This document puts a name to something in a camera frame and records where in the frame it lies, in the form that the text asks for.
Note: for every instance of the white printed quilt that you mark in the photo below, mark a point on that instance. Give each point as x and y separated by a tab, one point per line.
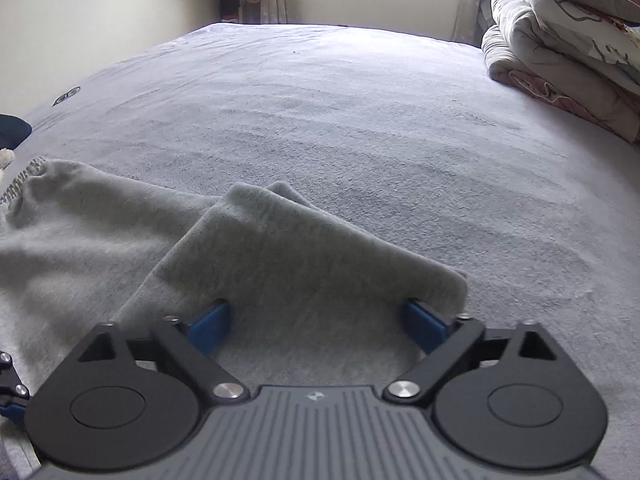
590	30

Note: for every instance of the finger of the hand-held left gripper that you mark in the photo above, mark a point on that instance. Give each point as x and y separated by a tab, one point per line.
10	395

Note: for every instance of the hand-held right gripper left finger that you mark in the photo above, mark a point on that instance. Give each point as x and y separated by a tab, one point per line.
210	330

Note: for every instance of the black oval blanket label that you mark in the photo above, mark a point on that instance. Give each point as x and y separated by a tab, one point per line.
66	96

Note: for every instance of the grey sweatpants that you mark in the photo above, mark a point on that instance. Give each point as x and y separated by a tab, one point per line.
275	260

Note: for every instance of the folded grey comforter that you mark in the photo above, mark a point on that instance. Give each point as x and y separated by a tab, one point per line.
530	55

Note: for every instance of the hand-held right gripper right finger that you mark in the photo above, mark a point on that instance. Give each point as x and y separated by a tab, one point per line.
425	325

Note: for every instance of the dark blue pillow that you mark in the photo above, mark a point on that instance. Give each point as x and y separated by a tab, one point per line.
12	131

